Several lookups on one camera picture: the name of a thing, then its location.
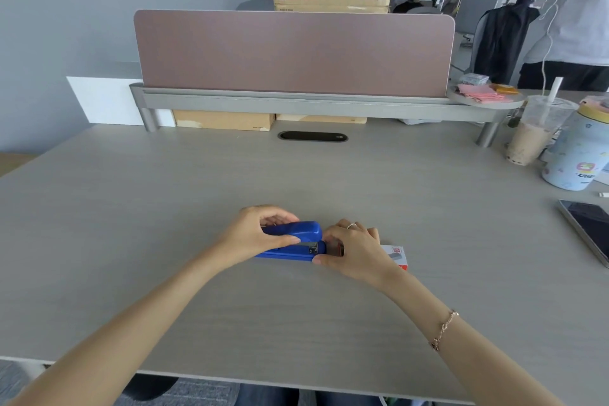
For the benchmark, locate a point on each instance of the person's right hand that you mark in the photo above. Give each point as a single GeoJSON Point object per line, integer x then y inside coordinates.
{"type": "Point", "coordinates": [361, 256]}

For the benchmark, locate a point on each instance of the white red staple box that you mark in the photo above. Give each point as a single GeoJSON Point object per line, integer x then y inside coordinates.
{"type": "Point", "coordinates": [397, 254]}

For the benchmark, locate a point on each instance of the orange yellow small item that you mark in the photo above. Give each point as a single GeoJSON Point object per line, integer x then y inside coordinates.
{"type": "Point", "coordinates": [505, 89]}

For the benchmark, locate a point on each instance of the person's right forearm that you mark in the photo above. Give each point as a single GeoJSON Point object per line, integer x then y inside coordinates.
{"type": "Point", "coordinates": [466, 344]}

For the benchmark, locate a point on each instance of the small white packet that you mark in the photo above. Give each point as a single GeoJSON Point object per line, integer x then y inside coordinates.
{"type": "Point", "coordinates": [474, 79]}

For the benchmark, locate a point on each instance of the grey standing whiteboard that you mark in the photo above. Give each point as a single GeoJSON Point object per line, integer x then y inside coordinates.
{"type": "Point", "coordinates": [480, 3]}

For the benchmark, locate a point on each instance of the flat brown cardboard box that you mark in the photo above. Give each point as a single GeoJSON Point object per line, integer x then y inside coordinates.
{"type": "Point", "coordinates": [223, 119]}

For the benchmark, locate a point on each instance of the person's left hand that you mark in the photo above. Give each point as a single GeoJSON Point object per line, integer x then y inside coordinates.
{"type": "Point", "coordinates": [245, 237]}

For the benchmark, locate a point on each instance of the person's right thumb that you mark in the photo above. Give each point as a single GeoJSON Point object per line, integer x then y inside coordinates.
{"type": "Point", "coordinates": [327, 260]}

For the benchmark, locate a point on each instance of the pink desk divider panel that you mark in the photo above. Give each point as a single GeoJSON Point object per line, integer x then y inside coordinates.
{"type": "Point", "coordinates": [295, 52]}

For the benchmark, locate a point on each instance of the black smartphone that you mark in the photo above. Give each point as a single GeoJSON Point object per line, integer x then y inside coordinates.
{"type": "Point", "coordinates": [590, 225]}

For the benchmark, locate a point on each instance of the white drinking straw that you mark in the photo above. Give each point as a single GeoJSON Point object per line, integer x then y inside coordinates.
{"type": "Point", "coordinates": [555, 89]}

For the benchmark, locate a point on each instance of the black jacket on chair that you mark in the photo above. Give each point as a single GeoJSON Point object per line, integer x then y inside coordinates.
{"type": "Point", "coordinates": [504, 44]}

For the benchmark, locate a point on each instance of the pink sticky notes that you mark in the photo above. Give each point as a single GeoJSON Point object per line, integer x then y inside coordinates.
{"type": "Point", "coordinates": [480, 93]}

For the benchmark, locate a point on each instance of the person's left forearm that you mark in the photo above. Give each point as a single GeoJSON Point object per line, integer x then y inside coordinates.
{"type": "Point", "coordinates": [128, 325]}

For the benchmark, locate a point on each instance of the grey metal desk shelf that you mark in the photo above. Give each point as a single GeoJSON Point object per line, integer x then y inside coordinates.
{"type": "Point", "coordinates": [304, 103]}

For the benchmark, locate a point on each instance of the plastic milk tea cup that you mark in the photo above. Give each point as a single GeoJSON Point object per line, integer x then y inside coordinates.
{"type": "Point", "coordinates": [530, 137]}

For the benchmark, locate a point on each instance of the blue stapler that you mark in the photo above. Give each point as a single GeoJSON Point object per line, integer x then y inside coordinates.
{"type": "Point", "coordinates": [304, 231]}

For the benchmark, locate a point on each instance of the thin brown cardboard box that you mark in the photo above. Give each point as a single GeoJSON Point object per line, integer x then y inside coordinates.
{"type": "Point", "coordinates": [321, 119]}

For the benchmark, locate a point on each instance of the light blue patterned bottle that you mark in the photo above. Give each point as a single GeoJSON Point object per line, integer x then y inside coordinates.
{"type": "Point", "coordinates": [578, 153]}

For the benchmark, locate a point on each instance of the person's left thumb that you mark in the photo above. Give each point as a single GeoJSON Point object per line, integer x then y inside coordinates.
{"type": "Point", "coordinates": [280, 242]}

